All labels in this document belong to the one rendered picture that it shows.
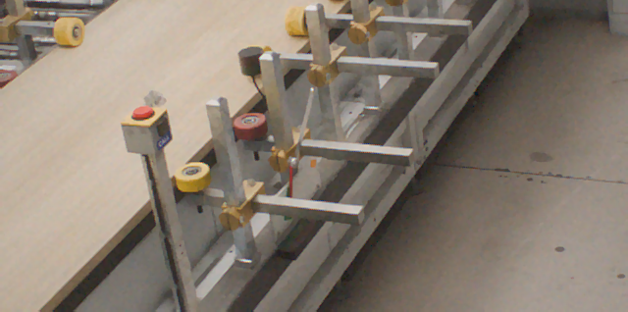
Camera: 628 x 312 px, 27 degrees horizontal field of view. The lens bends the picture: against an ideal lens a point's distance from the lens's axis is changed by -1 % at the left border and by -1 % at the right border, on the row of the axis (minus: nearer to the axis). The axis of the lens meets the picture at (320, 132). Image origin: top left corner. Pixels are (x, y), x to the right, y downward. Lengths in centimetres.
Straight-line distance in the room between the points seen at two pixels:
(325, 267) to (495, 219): 70
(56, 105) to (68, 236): 69
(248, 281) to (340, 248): 107
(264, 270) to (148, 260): 27
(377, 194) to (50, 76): 118
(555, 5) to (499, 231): 167
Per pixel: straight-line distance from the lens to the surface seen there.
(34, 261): 284
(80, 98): 352
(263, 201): 295
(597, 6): 570
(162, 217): 269
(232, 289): 295
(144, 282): 304
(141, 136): 258
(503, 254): 420
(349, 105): 383
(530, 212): 440
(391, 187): 429
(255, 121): 319
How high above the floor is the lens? 233
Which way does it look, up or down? 28 degrees down
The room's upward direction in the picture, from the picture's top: 9 degrees counter-clockwise
